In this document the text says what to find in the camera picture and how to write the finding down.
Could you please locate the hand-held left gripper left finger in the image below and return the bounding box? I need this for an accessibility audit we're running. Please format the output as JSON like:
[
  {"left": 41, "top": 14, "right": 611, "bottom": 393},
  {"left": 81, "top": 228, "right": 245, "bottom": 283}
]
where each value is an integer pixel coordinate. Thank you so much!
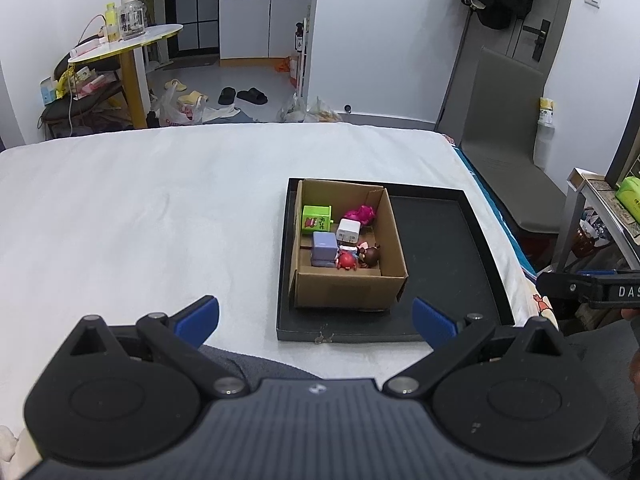
[{"left": 65, "top": 295, "right": 251, "bottom": 402}]

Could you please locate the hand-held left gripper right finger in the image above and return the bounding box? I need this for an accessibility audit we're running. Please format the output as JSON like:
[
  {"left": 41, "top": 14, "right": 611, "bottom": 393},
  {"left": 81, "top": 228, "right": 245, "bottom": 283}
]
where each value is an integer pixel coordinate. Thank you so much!
[{"left": 384, "top": 296, "right": 573, "bottom": 401}]

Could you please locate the black tray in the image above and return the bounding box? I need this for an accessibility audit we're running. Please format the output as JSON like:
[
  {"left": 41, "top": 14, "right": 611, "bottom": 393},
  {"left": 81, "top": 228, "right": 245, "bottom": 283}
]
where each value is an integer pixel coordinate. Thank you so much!
[{"left": 276, "top": 177, "right": 516, "bottom": 343}]

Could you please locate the cardboard box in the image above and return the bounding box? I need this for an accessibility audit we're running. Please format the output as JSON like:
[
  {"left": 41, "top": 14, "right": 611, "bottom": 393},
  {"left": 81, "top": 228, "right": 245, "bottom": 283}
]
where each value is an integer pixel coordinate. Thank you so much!
[{"left": 289, "top": 178, "right": 409, "bottom": 311}]

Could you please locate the brown figurine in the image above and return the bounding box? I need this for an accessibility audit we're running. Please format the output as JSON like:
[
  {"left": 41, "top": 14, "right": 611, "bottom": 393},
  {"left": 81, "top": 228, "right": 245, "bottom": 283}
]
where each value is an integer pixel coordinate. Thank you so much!
[{"left": 357, "top": 242, "right": 382, "bottom": 268}]

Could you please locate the red and white figurine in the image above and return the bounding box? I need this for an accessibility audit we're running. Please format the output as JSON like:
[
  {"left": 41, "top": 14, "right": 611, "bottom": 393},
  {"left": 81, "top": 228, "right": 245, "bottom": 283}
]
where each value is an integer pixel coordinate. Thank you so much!
[{"left": 336, "top": 246, "right": 362, "bottom": 272}]

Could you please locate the white charger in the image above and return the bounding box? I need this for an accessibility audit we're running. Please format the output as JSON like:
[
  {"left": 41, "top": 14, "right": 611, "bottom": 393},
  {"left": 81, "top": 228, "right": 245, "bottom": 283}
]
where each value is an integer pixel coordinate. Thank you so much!
[{"left": 336, "top": 218, "right": 362, "bottom": 247}]

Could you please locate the pink toy figure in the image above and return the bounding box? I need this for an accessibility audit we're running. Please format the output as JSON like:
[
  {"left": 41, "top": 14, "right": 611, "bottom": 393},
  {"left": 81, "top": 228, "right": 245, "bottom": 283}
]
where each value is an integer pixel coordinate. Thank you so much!
[{"left": 342, "top": 204, "right": 377, "bottom": 226}]

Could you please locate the purple cube toy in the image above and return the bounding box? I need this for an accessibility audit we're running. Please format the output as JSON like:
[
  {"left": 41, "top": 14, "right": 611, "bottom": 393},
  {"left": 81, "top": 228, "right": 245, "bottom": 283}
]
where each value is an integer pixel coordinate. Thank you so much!
[{"left": 311, "top": 231, "right": 341, "bottom": 267}]

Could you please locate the green toy block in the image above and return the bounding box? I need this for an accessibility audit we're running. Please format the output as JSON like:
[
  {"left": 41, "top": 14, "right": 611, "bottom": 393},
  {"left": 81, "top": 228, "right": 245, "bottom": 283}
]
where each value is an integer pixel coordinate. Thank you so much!
[{"left": 301, "top": 204, "right": 335, "bottom": 237}]

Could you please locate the dark red bag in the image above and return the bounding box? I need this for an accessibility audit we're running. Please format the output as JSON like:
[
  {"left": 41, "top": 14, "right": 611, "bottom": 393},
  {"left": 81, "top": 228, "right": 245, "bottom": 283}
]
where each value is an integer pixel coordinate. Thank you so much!
[{"left": 570, "top": 210, "right": 613, "bottom": 261}]

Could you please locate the person's grey clothing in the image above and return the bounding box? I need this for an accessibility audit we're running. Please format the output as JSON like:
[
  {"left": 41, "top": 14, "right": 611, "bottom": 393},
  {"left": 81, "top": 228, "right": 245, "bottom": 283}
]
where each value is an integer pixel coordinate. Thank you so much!
[{"left": 200, "top": 317, "right": 640, "bottom": 480}]

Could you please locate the green packet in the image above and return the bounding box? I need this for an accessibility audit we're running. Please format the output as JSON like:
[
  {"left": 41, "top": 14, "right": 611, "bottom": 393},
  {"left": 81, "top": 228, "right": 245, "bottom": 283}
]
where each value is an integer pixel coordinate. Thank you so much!
[{"left": 615, "top": 176, "right": 640, "bottom": 223}]

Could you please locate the grey side table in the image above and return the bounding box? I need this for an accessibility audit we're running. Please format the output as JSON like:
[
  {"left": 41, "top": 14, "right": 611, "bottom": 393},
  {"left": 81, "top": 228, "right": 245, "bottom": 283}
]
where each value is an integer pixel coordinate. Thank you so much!
[{"left": 552, "top": 167, "right": 640, "bottom": 281}]

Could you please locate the blue patterned sheet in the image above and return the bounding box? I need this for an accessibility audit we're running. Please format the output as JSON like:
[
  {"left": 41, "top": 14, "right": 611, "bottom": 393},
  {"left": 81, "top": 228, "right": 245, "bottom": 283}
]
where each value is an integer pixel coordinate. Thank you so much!
[{"left": 440, "top": 132, "right": 556, "bottom": 321}]

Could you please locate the black framed panel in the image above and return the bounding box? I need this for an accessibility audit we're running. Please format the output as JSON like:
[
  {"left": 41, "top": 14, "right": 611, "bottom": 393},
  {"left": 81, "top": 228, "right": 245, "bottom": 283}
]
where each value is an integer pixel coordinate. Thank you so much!
[{"left": 604, "top": 122, "right": 640, "bottom": 191}]

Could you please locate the white bed sheet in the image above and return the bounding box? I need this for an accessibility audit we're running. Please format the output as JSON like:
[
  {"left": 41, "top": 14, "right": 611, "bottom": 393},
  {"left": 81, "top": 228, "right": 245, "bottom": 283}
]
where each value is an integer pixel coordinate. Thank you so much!
[{"left": 0, "top": 122, "right": 541, "bottom": 461}]

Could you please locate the white bottle yellow label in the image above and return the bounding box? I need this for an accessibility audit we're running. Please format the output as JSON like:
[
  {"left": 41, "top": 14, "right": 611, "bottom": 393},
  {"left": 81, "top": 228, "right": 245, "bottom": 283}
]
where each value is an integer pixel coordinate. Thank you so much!
[{"left": 534, "top": 96, "right": 557, "bottom": 171}]

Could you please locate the grey chair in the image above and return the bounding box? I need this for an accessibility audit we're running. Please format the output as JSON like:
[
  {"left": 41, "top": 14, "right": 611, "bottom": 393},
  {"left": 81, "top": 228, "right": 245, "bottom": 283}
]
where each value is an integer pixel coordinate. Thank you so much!
[{"left": 435, "top": 45, "right": 568, "bottom": 236}]

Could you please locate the flat white bag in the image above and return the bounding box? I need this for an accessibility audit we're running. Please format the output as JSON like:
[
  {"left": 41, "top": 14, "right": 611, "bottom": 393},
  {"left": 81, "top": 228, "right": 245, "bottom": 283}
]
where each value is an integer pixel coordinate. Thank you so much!
[{"left": 202, "top": 105, "right": 241, "bottom": 123}]

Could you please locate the white plastic bag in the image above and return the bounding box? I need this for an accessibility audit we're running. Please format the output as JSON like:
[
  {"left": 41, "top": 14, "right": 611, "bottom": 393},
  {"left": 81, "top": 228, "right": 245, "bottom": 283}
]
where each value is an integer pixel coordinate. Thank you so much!
[{"left": 150, "top": 82, "right": 208, "bottom": 127}]

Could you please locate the pile of plastic bags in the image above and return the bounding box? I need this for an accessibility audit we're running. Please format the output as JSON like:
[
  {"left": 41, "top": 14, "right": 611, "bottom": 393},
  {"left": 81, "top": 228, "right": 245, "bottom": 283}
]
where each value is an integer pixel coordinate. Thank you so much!
[{"left": 277, "top": 95, "right": 343, "bottom": 123}]

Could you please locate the black chair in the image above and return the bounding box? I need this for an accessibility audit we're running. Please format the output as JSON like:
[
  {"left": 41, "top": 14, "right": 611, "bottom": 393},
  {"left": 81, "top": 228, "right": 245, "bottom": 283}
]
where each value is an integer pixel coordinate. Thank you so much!
[{"left": 37, "top": 50, "right": 126, "bottom": 141}]

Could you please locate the pink packet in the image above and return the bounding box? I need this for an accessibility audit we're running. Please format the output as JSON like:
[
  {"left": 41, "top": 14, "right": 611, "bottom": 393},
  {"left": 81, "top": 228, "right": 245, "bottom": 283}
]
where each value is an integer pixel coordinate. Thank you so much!
[{"left": 75, "top": 74, "right": 116, "bottom": 95}]

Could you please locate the white rack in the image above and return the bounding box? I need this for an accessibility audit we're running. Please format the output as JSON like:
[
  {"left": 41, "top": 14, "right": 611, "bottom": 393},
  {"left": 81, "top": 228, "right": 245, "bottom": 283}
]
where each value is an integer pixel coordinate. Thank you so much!
[{"left": 290, "top": 5, "right": 313, "bottom": 96}]

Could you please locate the round yellow-edged table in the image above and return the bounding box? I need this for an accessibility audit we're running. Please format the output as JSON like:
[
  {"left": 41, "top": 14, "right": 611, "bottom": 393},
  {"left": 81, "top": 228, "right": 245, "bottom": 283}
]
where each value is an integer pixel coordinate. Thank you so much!
[{"left": 67, "top": 24, "right": 184, "bottom": 131}]

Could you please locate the white power strip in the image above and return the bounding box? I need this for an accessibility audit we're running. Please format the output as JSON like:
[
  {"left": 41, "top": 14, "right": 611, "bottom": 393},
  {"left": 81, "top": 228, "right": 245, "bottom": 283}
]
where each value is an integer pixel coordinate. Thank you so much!
[{"left": 72, "top": 40, "right": 108, "bottom": 58}]

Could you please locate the white cabinet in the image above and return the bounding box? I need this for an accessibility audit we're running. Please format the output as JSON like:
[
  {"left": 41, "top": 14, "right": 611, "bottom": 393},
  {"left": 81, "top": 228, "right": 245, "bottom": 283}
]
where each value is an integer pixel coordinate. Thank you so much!
[{"left": 218, "top": 0, "right": 313, "bottom": 61}]

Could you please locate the glass jar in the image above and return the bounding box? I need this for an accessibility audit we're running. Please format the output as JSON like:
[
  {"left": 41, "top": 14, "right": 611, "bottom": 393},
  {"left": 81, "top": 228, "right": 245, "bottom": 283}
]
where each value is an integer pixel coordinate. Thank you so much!
[{"left": 119, "top": 0, "right": 147, "bottom": 41}]

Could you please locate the black framed glass door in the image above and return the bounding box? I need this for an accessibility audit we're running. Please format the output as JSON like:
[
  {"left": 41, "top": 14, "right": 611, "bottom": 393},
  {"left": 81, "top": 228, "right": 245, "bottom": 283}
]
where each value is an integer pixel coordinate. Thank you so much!
[{"left": 172, "top": 0, "right": 221, "bottom": 53}]

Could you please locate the black door handle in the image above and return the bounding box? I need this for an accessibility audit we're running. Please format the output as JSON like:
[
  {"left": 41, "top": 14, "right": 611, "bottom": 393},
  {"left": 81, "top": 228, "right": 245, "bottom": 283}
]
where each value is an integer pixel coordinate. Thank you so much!
[{"left": 520, "top": 19, "right": 552, "bottom": 63}]

